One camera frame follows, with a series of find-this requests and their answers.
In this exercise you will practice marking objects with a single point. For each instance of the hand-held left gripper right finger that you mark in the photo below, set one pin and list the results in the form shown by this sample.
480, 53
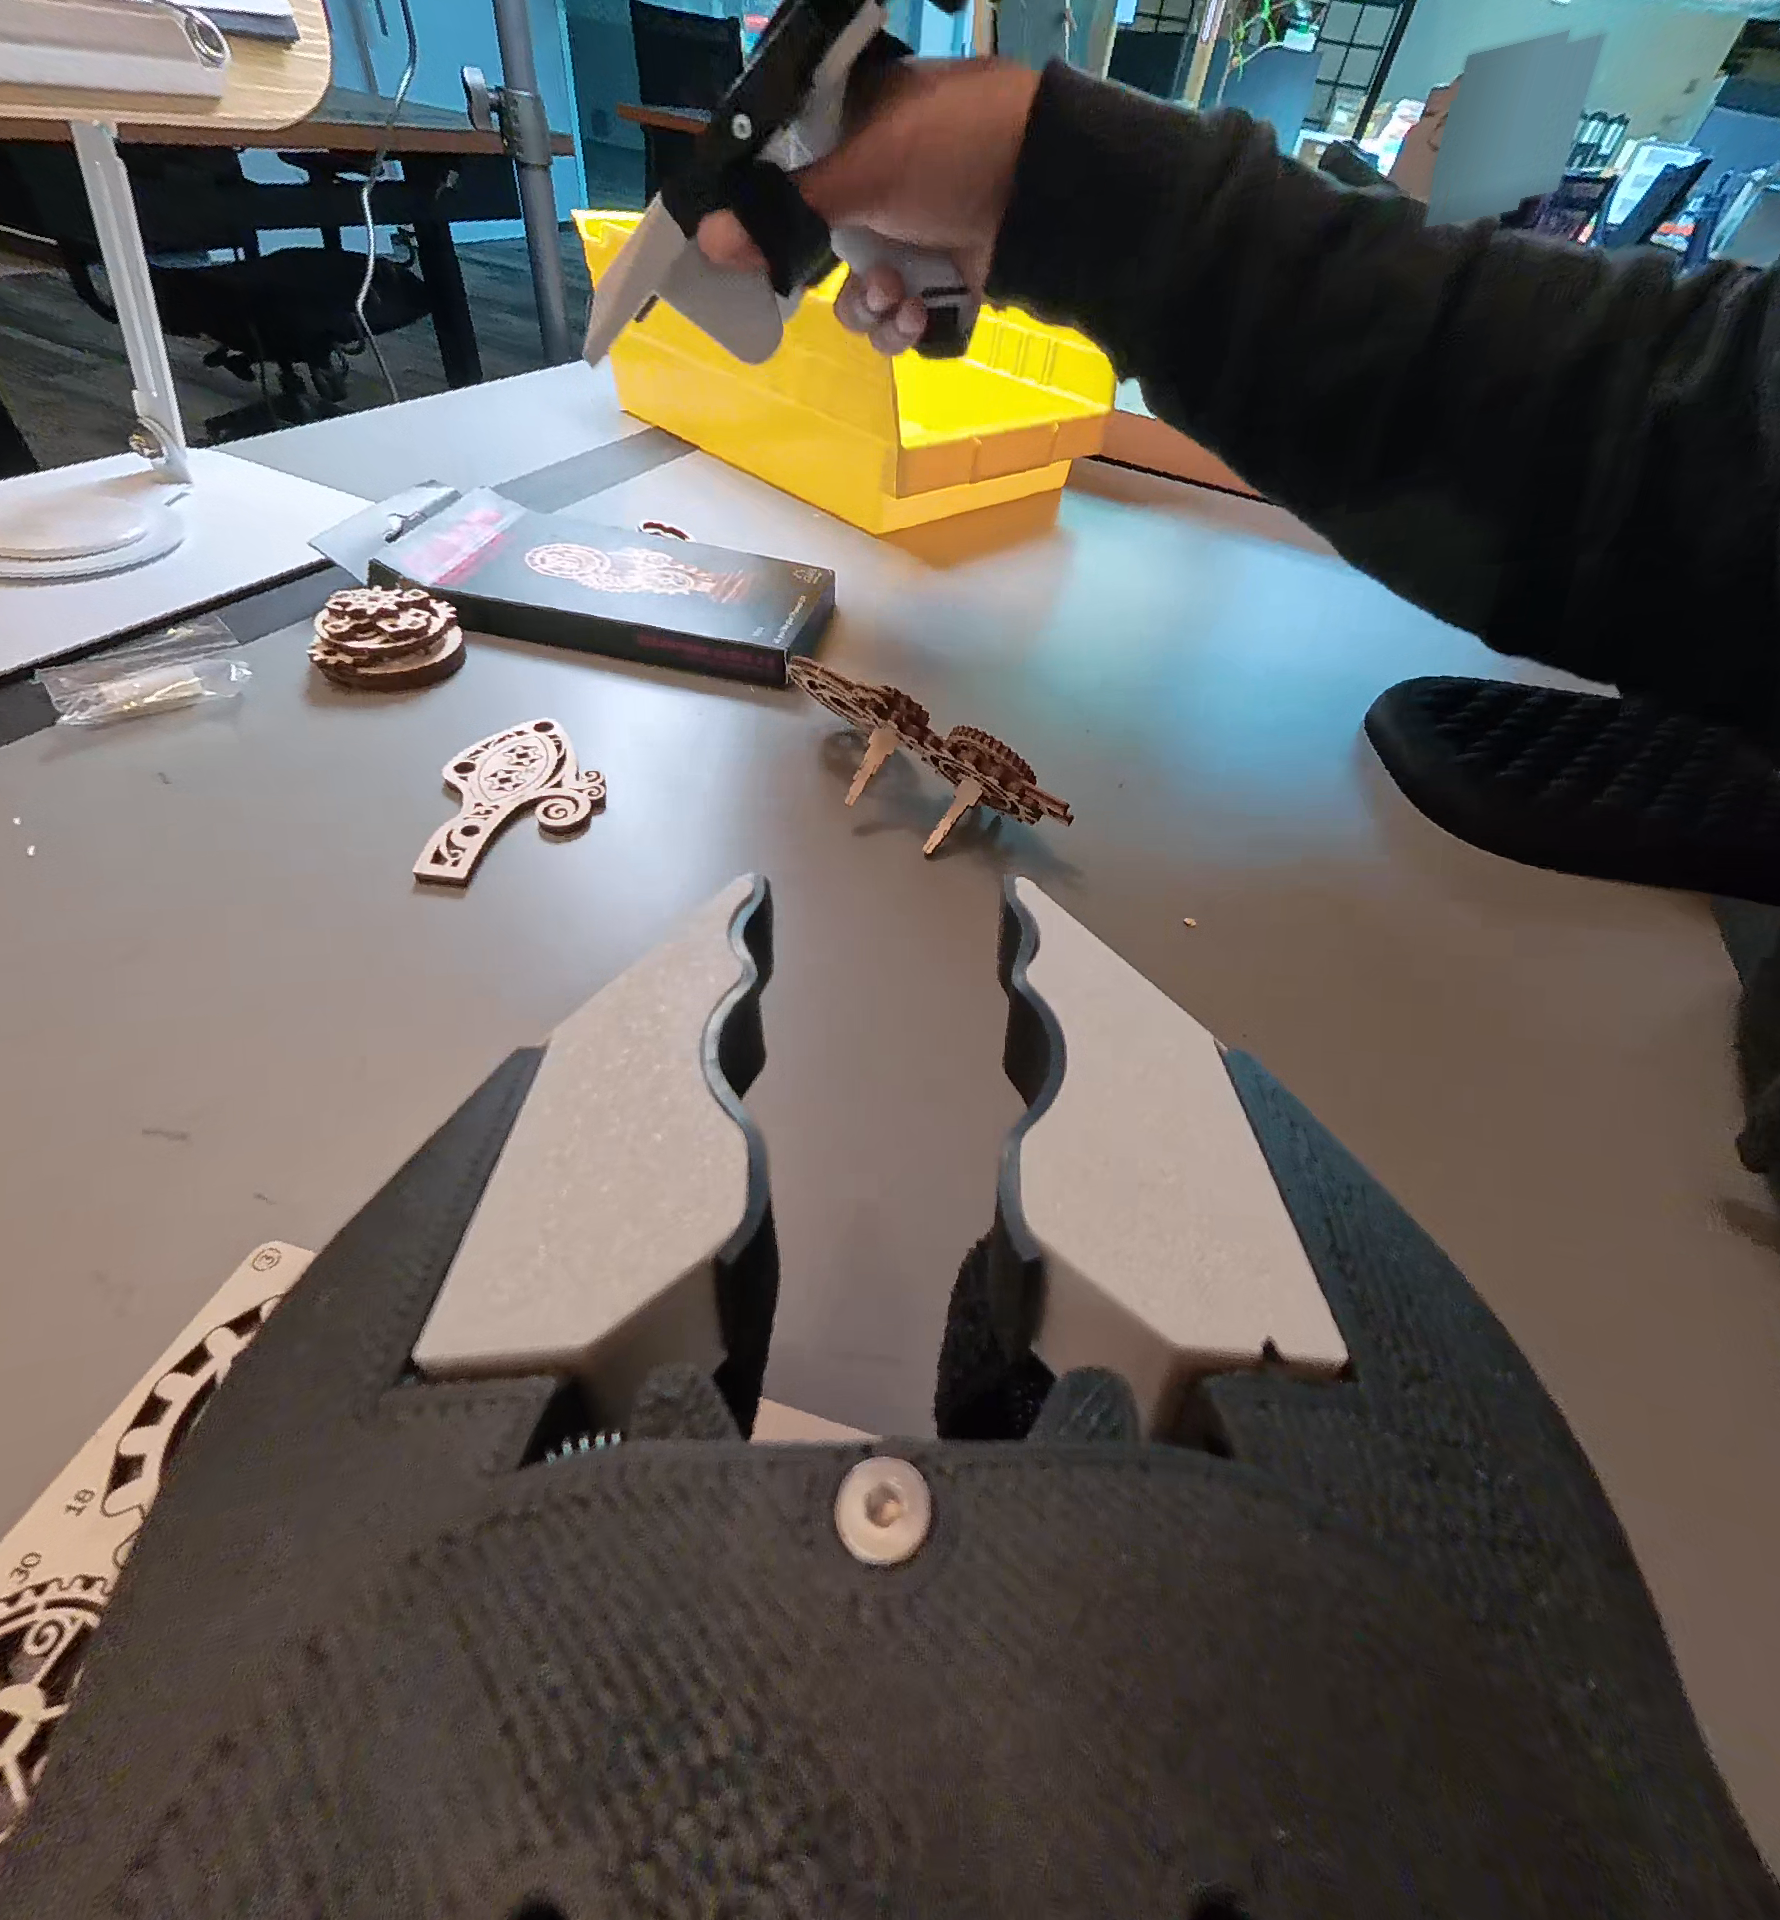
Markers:
1161, 1184

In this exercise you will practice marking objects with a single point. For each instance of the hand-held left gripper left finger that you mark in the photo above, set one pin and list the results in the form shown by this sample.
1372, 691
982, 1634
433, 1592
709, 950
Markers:
605, 1171

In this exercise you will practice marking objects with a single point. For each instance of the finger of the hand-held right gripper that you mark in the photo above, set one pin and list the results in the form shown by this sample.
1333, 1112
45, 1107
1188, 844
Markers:
724, 309
643, 270

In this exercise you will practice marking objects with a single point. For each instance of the yellow plastic bin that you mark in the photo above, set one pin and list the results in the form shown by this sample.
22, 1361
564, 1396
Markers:
831, 435

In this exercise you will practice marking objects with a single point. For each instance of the wooden sheet with large cutouts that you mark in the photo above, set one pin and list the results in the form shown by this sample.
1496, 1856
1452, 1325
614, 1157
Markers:
253, 1274

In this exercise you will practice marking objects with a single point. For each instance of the wooden gear assembly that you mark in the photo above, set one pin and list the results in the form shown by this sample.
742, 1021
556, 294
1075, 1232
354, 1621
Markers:
965, 758

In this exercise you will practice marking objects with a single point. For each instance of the small clear plastic bag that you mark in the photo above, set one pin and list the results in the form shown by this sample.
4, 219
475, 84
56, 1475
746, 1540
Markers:
140, 687

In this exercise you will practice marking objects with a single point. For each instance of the person's right forearm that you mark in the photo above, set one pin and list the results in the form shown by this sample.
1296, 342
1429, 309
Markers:
1354, 375

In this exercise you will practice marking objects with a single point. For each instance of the grey desk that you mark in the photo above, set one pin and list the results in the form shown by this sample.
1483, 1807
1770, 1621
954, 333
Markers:
1281, 1051

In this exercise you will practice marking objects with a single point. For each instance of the person's right hand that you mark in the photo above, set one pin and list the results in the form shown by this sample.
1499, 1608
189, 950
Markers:
921, 164

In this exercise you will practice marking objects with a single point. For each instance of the black softbox lamp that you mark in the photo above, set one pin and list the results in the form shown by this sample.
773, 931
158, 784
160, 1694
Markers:
530, 194

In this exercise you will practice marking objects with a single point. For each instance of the wooden background table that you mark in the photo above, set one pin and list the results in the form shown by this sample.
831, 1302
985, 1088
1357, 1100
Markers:
424, 143

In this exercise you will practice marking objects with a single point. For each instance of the black puzzle box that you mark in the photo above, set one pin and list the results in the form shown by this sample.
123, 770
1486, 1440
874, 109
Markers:
605, 600

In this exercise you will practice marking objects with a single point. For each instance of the black office chair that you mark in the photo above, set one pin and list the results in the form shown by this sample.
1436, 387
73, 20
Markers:
274, 284

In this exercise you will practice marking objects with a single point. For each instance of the ornate wooden paddle piece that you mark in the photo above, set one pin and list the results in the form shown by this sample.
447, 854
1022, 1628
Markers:
508, 773

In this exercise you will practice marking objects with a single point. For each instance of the stacked wooden gear disc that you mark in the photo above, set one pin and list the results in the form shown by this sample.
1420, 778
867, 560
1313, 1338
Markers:
389, 639

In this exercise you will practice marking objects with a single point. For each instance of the white book stand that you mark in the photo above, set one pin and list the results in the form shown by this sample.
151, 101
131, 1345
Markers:
245, 525

